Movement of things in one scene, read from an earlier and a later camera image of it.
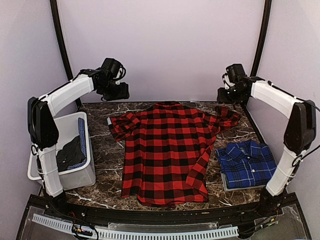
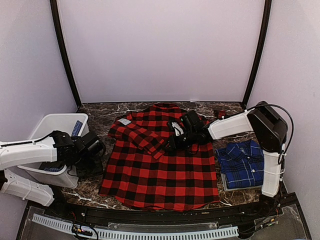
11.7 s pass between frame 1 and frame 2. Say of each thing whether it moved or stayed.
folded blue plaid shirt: stayed
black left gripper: moved
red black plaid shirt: moved
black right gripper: moved
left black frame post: stayed
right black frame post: stayed
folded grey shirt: stayed
